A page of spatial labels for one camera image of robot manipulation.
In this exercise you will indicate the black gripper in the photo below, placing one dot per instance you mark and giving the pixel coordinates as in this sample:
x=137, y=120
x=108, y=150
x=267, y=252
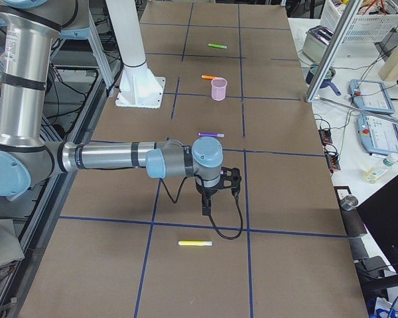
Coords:
x=207, y=193

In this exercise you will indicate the yellow highlighter pen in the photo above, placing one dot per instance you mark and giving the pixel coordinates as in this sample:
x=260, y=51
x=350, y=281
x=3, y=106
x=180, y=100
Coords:
x=200, y=243

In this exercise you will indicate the purple highlighter pen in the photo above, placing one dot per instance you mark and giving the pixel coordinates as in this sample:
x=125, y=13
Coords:
x=211, y=134

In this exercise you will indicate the orange highlighter pen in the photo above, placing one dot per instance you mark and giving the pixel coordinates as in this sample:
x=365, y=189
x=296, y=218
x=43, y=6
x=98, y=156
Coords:
x=207, y=77

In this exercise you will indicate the green highlighter pen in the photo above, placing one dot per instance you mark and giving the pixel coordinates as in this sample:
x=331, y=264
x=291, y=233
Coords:
x=218, y=46

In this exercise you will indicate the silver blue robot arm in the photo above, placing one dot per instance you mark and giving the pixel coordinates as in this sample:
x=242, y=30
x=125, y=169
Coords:
x=25, y=159

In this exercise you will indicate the pink translucent pen holder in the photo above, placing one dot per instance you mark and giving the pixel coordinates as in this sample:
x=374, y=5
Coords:
x=218, y=90

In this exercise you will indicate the small steel cup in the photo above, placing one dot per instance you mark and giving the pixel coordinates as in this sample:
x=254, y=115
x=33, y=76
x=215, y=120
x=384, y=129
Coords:
x=349, y=203

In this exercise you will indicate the plastic bottle yellow liquid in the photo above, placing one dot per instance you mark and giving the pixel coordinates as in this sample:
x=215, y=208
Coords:
x=379, y=169

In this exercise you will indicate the black monitor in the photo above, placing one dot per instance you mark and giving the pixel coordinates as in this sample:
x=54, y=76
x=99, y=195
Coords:
x=379, y=213

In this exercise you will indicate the near blue teach pendant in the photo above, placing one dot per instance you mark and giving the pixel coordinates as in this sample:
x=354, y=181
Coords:
x=377, y=136

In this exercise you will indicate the blue teach pendant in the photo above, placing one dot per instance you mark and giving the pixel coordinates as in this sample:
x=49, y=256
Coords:
x=371, y=96
x=377, y=136

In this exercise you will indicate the white chrome toaster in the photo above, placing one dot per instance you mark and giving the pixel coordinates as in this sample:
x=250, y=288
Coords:
x=316, y=41

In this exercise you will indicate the far blue teach pendant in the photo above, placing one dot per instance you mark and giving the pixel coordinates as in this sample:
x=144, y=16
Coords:
x=371, y=96

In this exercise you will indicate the white plastic basket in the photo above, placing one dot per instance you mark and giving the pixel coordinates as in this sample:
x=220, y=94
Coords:
x=369, y=25

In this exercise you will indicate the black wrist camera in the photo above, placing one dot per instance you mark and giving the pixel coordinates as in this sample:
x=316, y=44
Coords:
x=230, y=178

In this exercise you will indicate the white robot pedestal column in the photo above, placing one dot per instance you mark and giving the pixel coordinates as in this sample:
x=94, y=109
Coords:
x=139, y=87

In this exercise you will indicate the aluminium frame post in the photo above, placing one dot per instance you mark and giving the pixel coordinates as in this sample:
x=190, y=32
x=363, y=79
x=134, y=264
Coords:
x=339, y=34

